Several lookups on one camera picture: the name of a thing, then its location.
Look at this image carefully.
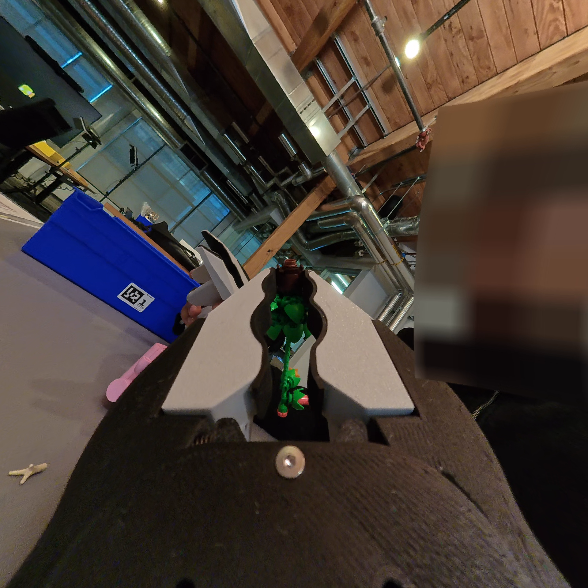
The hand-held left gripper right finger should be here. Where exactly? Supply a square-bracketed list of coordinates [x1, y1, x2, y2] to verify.
[305, 270, 416, 420]

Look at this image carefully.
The black sprinkler pipe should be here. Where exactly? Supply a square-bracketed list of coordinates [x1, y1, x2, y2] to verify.
[363, 0, 428, 138]

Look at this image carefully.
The black monitor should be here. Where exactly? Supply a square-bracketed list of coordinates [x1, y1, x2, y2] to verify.
[0, 16, 103, 148]

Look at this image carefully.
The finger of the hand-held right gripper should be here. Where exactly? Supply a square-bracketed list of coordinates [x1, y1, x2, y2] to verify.
[201, 230, 251, 289]
[187, 246, 243, 307]

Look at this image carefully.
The beige toy branch piece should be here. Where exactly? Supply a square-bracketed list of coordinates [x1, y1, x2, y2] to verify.
[8, 462, 48, 485]

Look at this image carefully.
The black bag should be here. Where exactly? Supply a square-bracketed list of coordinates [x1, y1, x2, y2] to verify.
[147, 220, 203, 274]

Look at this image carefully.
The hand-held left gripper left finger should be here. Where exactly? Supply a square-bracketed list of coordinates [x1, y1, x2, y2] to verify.
[162, 268, 279, 442]

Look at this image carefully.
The wooden desk with black legs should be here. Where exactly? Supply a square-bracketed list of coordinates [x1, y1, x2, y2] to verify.
[25, 141, 99, 203]

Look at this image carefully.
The person's dark jacket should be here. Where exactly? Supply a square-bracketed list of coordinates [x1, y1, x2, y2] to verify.
[448, 381, 588, 588]

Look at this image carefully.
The green toy brick plant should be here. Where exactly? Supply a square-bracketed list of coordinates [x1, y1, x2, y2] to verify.
[269, 258, 322, 418]

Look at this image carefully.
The pink toy brick piece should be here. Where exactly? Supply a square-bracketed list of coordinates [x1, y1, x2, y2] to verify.
[106, 342, 168, 403]

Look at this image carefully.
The silver air duct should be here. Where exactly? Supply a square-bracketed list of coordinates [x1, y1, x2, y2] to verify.
[195, 0, 416, 322]

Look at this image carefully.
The blue plastic bin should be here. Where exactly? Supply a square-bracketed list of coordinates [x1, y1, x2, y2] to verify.
[21, 186, 203, 344]

